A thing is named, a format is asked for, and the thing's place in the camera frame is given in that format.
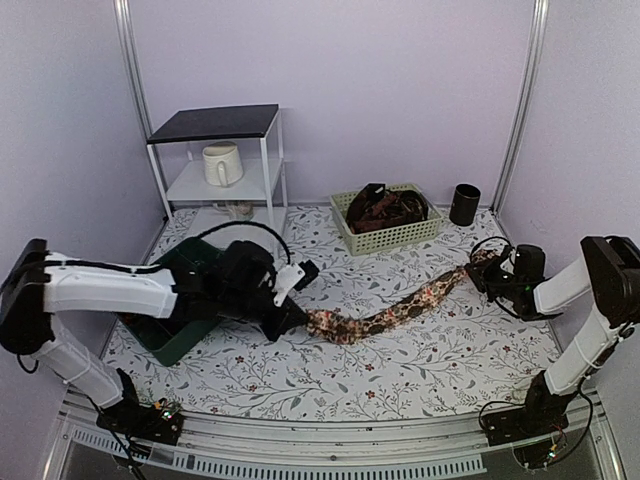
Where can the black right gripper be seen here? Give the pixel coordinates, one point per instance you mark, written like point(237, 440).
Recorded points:
point(483, 273)

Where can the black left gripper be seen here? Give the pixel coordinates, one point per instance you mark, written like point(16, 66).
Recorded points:
point(290, 318)

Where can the cream floral patterned tie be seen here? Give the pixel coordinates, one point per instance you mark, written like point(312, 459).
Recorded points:
point(332, 326)

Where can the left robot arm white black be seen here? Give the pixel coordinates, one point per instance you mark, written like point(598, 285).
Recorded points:
point(43, 284)

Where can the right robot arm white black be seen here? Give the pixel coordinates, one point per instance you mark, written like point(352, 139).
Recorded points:
point(607, 268)

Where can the dark brown rolled ties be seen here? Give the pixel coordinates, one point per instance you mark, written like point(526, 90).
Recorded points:
point(376, 208)

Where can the black cylindrical cup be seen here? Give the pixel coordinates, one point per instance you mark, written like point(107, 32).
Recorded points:
point(464, 204)

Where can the floral patterned table mat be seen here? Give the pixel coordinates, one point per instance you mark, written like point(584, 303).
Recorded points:
point(392, 335)

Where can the pale green perforated basket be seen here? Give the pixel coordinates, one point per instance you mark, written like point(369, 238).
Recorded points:
point(360, 244)

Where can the dark green plastic bin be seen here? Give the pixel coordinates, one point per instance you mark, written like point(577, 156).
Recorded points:
point(193, 317)

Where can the white ceramic mug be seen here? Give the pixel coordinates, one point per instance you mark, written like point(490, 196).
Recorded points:
point(222, 164)

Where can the white shelf with black top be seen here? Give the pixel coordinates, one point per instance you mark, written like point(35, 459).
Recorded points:
point(258, 132)

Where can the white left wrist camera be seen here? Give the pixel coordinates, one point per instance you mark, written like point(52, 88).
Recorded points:
point(295, 276)

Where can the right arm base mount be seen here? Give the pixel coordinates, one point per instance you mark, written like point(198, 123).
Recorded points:
point(508, 423)

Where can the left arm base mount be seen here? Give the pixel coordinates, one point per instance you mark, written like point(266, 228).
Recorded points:
point(160, 422)

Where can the right aluminium frame post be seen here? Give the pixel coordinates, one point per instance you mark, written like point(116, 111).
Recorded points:
point(531, 67)

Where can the aluminium frame post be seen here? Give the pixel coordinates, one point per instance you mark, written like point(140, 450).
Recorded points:
point(531, 67)
point(129, 52)

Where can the aluminium front rail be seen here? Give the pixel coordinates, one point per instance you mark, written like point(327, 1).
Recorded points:
point(222, 447)

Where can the left aluminium frame post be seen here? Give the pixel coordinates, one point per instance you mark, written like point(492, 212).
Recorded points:
point(129, 52)

